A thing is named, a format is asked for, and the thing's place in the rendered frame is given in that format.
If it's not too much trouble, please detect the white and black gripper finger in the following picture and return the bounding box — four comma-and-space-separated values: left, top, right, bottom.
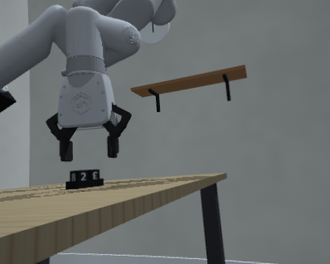
103, 104, 132, 158
46, 113, 78, 162

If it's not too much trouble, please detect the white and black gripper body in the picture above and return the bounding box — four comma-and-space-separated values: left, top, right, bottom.
58, 70, 116, 130

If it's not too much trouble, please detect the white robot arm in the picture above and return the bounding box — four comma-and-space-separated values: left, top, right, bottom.
0, 0, 177, 93

